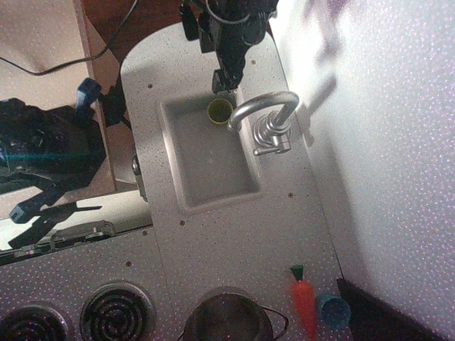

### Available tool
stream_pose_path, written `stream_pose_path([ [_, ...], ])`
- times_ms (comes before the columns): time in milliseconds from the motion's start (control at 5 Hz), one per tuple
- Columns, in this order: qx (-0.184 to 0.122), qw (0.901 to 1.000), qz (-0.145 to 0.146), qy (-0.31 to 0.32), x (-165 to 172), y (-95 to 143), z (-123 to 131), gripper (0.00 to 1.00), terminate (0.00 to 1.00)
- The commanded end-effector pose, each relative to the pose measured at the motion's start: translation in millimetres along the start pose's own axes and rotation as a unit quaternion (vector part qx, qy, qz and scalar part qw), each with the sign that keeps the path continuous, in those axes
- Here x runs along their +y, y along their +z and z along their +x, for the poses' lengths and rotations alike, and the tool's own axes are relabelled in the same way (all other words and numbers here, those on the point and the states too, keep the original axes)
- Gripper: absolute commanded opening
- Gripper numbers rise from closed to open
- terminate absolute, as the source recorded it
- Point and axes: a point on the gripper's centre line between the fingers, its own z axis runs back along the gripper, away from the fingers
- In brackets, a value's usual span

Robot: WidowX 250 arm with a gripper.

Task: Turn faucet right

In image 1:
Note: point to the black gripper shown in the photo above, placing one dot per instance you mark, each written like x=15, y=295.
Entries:
x=231, y=42

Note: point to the metal pot with handles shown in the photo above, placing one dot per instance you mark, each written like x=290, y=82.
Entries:
x=231, y=316

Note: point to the silver faucet lever handle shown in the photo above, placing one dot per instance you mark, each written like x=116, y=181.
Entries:
x=271, y=136

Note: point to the silver cabinet door handle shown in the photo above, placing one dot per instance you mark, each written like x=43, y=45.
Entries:
x=139, y=180

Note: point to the black stove burner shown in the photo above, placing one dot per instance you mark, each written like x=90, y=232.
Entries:
x=35, y=322
x=119, y=310

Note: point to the blue plastic cup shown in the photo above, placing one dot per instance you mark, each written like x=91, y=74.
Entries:
x=333, y=311

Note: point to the black stove burner left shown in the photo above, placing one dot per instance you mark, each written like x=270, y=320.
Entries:
x=35, y=322

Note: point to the silver oven door handle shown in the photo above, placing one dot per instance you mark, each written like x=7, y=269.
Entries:
x=86, y=232

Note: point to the grey toy sink basin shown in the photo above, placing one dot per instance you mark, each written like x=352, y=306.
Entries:
x=211, y=167

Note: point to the black stove burner middle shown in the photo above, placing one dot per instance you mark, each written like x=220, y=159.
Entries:
x=119, y=310

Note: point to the orange toy carrot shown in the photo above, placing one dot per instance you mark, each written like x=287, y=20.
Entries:
x=302, y=293

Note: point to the yellow-green plastic cup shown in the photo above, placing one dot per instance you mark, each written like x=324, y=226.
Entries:
x=219, y=111

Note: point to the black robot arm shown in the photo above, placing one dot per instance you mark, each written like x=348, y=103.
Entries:
x=198, y=16

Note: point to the blue black clamp upper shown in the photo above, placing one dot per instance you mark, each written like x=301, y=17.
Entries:
x=87, y=92

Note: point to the silver curved faucet spout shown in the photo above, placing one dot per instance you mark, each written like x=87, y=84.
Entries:
x=288, y=100

